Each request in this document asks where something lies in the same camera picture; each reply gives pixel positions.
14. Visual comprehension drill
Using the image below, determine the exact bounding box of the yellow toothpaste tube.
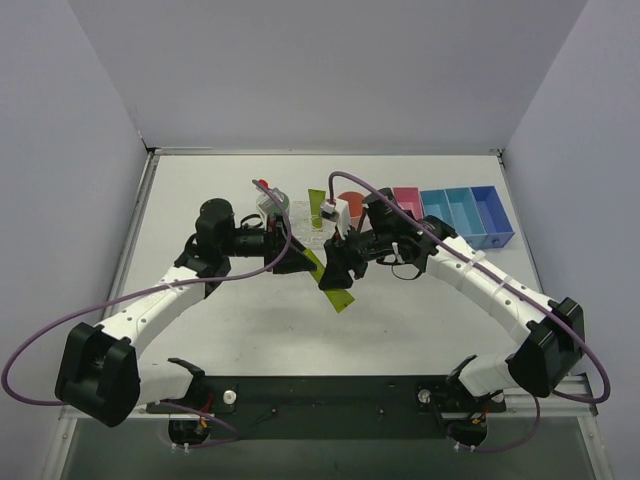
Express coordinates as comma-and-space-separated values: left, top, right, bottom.
303, 248, 355, 313
308, 189, 326, 230

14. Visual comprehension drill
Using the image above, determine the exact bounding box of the orange plastic cup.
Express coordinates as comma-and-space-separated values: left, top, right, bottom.
338, 191, 364, 228

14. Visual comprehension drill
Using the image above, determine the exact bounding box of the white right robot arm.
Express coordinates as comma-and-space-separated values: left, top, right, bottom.
319, 188, 584, 398

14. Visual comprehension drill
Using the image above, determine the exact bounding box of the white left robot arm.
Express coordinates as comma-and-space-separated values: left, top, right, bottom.
54, 195, 316, 427

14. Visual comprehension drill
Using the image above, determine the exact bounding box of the large clear textured tray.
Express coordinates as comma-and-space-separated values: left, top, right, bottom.
289, 201, 334, 250

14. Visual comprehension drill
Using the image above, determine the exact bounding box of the green plastic cup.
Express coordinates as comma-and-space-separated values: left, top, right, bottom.
256, 189, 290, 222

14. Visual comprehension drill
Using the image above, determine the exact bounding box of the pink organizer box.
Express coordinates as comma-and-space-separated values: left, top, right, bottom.
392, 187, 423, 220

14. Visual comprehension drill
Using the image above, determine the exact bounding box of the light blue organizer box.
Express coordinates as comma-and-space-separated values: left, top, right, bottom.
420, 188, 487, 249

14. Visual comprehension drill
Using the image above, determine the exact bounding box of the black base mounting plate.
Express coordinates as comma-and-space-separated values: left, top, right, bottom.
146, 375, 506, 440

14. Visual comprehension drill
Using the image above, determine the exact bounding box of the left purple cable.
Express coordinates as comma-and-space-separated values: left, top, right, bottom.
1, 178, 294, 449

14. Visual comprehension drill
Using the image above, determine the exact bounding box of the purple cable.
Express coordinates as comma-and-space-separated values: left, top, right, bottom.
326, 170, 612, 454
1, 178, 294, 449

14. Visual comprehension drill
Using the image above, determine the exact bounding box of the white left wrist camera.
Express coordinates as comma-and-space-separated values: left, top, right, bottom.
256, 179, 290, 225

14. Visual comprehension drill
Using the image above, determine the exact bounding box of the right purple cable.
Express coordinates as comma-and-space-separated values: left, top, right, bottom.
326, 170, 612, 454

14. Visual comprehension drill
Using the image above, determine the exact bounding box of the aluminium rail frame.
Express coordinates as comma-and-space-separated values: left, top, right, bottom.
498, 374, 599, 417

